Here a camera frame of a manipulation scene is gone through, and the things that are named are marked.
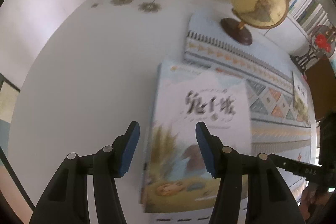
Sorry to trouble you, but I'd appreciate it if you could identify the rabbit hill book light blue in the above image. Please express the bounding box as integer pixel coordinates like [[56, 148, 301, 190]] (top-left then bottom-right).
[[139, 60, 253, 214]]

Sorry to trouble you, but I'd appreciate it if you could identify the person's right hand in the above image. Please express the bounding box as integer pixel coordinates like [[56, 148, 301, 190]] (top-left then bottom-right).
[[299, 182, 331, 221]]

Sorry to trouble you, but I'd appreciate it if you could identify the red flower fan ornament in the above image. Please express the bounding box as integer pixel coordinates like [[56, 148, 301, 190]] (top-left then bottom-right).
[[290, 25, 335, 73]]

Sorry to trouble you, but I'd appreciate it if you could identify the yellow desk globe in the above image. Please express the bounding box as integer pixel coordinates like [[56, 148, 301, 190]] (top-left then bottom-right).
[[220, 0, 288, 46]]

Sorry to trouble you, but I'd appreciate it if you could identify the rabbit hill book meadow cover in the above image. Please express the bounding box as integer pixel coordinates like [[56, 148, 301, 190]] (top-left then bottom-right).
[[292, 72, 310, 125]]

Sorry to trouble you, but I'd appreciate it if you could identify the patterned blue woven table mat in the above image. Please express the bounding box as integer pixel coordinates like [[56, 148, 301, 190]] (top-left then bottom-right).
[[182, 9, 320, 204]]

